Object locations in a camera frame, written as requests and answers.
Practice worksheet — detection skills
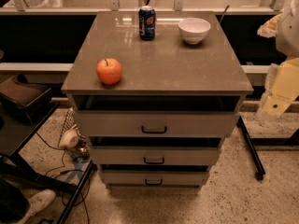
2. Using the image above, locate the black metal floor leg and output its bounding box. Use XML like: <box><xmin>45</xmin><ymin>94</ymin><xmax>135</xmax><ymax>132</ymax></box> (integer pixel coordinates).
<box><xmin>237</xmin><ymin>118</ymin><xmax>265</xmax><ymax>181</ymax></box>

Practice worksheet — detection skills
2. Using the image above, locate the dark brown pouch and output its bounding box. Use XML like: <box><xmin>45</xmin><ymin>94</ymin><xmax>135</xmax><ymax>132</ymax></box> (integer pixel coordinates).
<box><xmin>0</xmin><ymin>74</ymin><xmax>52</xmax><ymax>112</ymax></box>

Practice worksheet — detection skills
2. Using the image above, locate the wire mesh basket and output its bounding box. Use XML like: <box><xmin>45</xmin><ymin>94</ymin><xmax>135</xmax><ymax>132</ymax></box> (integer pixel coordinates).
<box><xmin>58</xmin><ymin>108</ymin><xmax>89</xmax><ymax>160</ymax></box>

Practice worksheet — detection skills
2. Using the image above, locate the red-orange apple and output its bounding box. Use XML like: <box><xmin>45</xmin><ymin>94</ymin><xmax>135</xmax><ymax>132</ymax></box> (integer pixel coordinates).
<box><xmin>96</xmin><ymin>58</ymin><xmax>122</xmax><ymax>85</ymax></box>

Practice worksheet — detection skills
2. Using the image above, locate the white sneaker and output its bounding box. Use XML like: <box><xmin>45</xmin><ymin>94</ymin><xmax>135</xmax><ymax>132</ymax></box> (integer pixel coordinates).
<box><xmin>12</xmin><ymin>189</ymin><xmax>56</xmax><ymax>224</ymax></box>

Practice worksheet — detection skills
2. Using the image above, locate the grey drawer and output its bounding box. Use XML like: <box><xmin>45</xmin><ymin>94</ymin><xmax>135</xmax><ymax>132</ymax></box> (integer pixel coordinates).
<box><xmin>89</xmin><ymin>147</ymin><xmax>221</xmax><ymax>165</ymax></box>
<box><xmin>99</xmin><ymin>171</ymin><xmax>209</xmax><ymax>186</ymax></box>
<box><xmin>73</xmin><ymin>111</ymin><xmax>239</xmax><ymax>137</ymax></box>

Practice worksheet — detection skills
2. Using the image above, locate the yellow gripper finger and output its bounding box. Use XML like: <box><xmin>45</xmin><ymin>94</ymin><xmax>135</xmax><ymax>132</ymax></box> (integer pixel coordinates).
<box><xmin>257</xmin><ymin>14</ymin><xmax>280</xmax><ymax>38</ymax></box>
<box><xmin>261</xmin><ymin>58</ymin><xmax>299</xmax><ymax>118</ymax></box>

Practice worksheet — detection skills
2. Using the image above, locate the middle grey drawer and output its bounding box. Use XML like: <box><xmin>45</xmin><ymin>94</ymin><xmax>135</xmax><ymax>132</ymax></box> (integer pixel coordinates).
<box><xmin>89</xmin><ymin>147</ymin><xmax>221</xmax><ymax>165</ymax></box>

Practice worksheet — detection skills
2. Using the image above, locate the white round device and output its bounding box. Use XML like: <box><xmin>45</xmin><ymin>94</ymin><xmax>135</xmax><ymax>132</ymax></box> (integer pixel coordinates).
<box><xmin>60</xmin><ymin>129</ymin><xmax>79</xmax><ymax>149</ymax></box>

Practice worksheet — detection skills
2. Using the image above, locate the black side cart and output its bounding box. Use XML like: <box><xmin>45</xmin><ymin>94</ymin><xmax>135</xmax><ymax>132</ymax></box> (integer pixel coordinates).
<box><xmin>0</xmin><ymin>101</ymin><xmax>95</xmax><ymax>224</ymax></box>

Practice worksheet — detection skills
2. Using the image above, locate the blue Pepsi soda can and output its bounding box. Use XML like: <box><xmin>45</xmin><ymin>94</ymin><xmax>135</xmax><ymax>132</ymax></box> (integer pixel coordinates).
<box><xmin>138</xmin><ymin>6</ymin><xmax>156</xmax><ymax>40</ymax></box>

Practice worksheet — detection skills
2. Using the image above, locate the black floor cable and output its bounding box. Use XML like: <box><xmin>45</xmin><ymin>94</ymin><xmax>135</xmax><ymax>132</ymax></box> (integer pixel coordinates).
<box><xmin>26</xmin><ymin>112</ymin><xmax>92</xmax><ymax>224</ymax></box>

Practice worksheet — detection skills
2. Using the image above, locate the white ceramic bowl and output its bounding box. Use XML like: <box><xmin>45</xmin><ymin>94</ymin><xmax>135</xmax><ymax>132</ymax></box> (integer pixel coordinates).
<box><xmin>178</xmin><ymin>18</ymin><xmax>211</xmax><ymax>45</ymax></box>

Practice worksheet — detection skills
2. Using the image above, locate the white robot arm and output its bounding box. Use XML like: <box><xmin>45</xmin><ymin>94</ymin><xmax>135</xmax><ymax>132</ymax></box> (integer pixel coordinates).
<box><xmin>257</xmin><ymin>0</ymin><xmax>299</xmax><ymax>118</ymax></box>

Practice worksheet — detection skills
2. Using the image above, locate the top grey drawer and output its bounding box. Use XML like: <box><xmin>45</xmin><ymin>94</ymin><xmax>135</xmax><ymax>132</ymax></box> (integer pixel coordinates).
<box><xmin>73</xmin><ymin>111</ymin><xmax>239</xmax><ymax>137</ymax></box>

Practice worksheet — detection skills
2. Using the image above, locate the bottom grey drawer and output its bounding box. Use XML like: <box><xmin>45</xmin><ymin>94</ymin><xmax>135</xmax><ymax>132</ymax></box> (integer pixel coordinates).
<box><xmin>99</xmin><ymin>171</ymin><xmax>209</xmax><ymax>186</ymax></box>

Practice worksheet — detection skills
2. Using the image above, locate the grey drawer cabinet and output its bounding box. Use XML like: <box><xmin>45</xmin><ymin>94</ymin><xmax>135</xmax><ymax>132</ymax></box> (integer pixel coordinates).
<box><xmin>61</xmin><ymin>10</ymin><xmax>254</xmax><ymax>189</ymax></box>

